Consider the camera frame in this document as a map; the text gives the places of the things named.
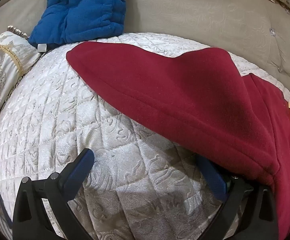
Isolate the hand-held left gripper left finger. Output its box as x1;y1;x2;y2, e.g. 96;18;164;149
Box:
12;148;95;240

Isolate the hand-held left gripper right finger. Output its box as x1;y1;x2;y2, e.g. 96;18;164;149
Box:
199;158;279;240

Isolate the dark red garment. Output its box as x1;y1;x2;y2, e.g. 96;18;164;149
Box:
66;41;290;240

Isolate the white quilted bed cover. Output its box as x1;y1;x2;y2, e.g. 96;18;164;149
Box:
0;32;290;240

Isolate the ornate pillow with gold trim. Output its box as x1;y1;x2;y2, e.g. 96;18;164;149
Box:
0;25;42;143

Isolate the blue quilted cushion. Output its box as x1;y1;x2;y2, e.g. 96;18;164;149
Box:
28;0;133;49

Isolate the beige tufted headboard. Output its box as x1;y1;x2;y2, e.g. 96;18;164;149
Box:
0;0;290;98

